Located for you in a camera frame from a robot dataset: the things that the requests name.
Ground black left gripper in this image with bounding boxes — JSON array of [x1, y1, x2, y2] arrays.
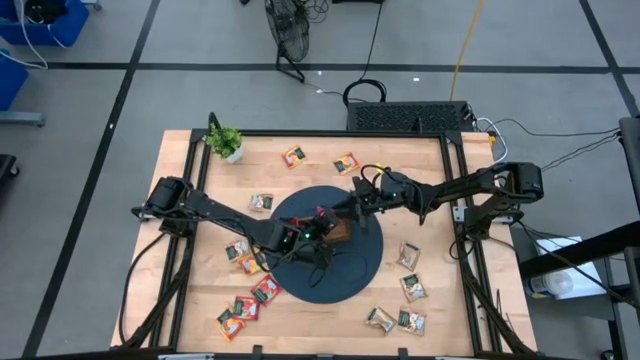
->
[[269, 207, 341, 266]]

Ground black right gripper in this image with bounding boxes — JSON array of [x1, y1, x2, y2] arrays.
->
[[331, 170, 419, 235]]

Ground wooden three-compartment box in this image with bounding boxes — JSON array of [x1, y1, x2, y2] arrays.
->
[[291, 215, 352, 246]]

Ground orange tea packet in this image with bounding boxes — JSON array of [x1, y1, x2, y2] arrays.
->
[[333, 152, 361, 176], [215, 308, 247, 343], [280, 145, 308, 170], [237, 252, 266, 276]]

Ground beige tea packet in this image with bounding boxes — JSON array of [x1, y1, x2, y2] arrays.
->
[[365, 305, 398, 335], [399, 272, 429, 304], [396, 241, 421, 272], [224, 239, 251, 263], [249, 193, 275, 213]]

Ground round dark blue woven placemat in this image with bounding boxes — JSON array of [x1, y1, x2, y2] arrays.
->
[[269, 185, 385, 305]]

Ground black perforated computer case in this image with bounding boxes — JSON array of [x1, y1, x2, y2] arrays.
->
[[346, 101, 474, 134]]

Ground small green plant white pot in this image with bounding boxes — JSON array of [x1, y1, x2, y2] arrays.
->
[[205, 123, 245, 165]]

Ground scattered snack packets on table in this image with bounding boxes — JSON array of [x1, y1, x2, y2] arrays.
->
[[397, 308, 428, 336]]

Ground black floor fan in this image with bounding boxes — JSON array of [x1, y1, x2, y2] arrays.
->
[[263, 0, 311, 84]]

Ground white wipes canister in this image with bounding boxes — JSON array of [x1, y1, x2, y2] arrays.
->
[[523, 269, 575, 300]]

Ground white cardboard box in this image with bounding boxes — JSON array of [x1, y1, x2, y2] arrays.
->
[[533, 235, 607, 301]]

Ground black wheeled object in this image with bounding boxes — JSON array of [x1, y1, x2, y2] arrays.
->
[[0, 153, 21, 182]]

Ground grey metal stand foot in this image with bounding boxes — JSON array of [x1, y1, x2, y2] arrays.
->
[[0, 110, 47, 127]]

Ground blue plastic bin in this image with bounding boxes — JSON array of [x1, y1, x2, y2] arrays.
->
[[0, 0, 90, 47], [0, 48, 30, 112]]

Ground coiled thick black cable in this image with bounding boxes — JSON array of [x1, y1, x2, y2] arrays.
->
[[342, 78, 389, 108]]

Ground thin black floor cable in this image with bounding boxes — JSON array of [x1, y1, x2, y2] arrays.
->
[[358, 0, 385, 81], [487, 117, 624, 139]]

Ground white looped cable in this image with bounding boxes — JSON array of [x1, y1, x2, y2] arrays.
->
[[474, 117, 509, 165]]

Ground long black arm cable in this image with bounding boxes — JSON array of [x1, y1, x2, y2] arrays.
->
[[118, 230, 171, 346]]

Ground yellow cable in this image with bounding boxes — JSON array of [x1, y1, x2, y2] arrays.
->
[[449, 0, 486, 101]]

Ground tangled black cables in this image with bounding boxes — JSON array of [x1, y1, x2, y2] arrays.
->
[[298, 0, 331, 24]]

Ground black metal desk frame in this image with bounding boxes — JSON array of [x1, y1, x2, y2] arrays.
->
[[517, 115, 640, 360]]

